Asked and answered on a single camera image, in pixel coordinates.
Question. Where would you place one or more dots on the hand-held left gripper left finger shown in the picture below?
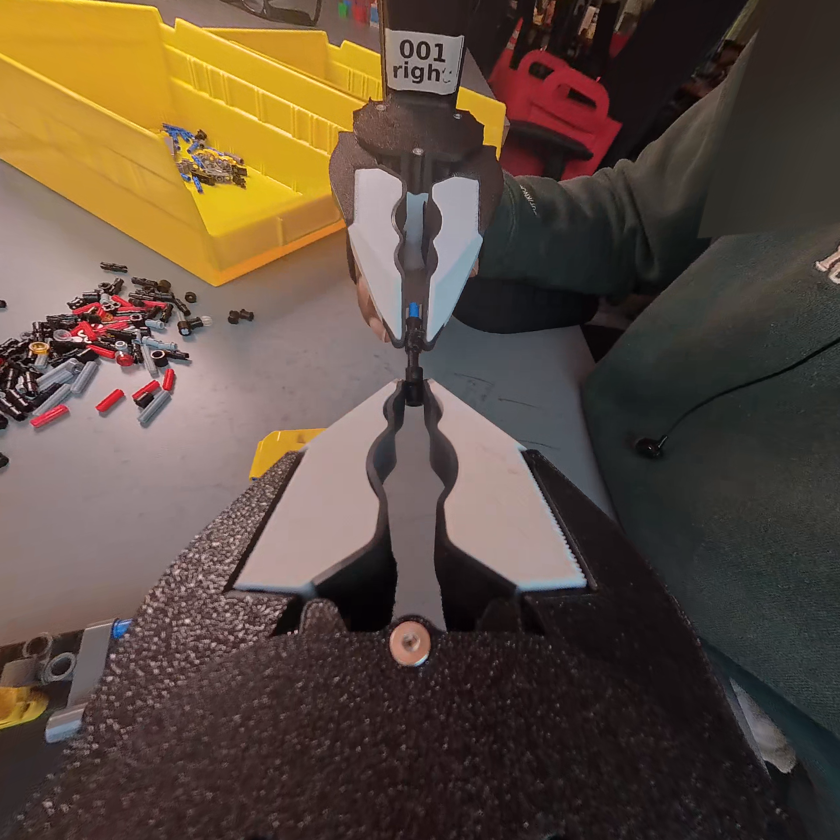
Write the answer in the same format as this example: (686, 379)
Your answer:
(315, 518)

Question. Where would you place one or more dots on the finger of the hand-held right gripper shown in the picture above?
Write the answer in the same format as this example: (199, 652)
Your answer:
(459, 243)
(374, 243)

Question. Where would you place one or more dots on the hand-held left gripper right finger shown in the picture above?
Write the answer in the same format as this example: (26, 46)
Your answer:
(505, 518)

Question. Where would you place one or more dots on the yellow lego block assembly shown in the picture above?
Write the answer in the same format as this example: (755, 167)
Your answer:
(275, 449)

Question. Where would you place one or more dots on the black connector with blue pin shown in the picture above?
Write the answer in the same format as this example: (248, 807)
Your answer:
(412, 348)

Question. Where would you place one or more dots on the person's right forearm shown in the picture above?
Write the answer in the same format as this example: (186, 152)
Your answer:
(590, 229)

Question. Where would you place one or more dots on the black and yellow lego model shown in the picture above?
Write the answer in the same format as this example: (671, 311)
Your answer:
(85, 656)

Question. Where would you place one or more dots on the pile of small lego pieces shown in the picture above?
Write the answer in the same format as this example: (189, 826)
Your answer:
(79, 341)

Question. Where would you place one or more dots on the person's right hand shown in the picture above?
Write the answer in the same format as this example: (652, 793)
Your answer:
(369, 315)

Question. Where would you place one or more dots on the coloured toy blocks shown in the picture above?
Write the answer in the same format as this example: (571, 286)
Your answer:
(358, 10)

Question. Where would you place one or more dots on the yellow plastic bin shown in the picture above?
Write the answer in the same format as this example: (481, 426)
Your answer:
(275, 72)
(98, 164)

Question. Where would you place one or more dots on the red plastic case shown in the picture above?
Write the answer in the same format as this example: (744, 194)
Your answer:
(558, 124)

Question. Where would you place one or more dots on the eyeglasses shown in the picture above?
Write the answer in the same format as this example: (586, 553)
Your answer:
(289, 10)

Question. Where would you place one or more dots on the heap of blue grey parts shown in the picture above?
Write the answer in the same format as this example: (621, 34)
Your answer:
(210, 161)

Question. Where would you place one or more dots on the person's green sweatshirt torso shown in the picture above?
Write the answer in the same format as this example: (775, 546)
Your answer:
(722, 525)

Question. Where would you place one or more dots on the white cloth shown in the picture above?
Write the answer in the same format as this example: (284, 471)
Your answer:
(768, 735)

